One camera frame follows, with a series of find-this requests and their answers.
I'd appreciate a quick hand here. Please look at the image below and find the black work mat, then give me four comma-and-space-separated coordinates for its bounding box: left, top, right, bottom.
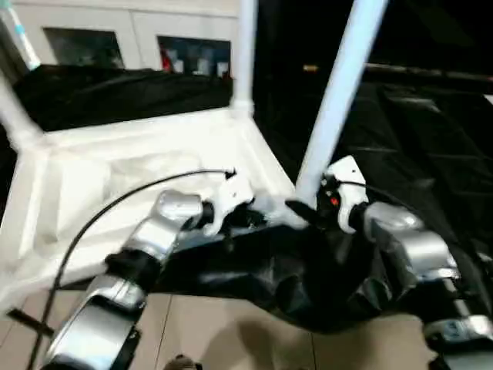
0, 63, 493, 334

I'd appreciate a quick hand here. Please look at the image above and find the black folding table stand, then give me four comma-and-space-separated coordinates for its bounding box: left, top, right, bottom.
4, 308, 55, 337

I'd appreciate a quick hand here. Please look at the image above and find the white glass-door cabinet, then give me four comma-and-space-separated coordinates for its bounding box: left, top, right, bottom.
12, 0, 241, 78

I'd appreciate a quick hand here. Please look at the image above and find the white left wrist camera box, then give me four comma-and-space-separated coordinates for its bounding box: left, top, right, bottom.
203, 173, 255, 234

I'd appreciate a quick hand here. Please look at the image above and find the silver metal rail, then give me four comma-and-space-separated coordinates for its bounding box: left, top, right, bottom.
366, 65, 493, 82

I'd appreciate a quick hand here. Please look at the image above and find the dark robot left foot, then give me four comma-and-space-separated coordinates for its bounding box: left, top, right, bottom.
163, 355, 201, 370

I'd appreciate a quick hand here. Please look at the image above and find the teal plastic object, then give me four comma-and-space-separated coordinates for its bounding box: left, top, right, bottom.
0, 0, 41, 72

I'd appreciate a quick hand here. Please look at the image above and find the white plastic table top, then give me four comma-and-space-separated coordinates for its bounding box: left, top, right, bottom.
0, 106, 309, 311

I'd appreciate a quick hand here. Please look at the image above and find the white plastic table leg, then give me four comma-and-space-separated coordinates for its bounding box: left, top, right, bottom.
231, 0, 260, 118
0, 73, 43, 152
293, 0, 391, 206

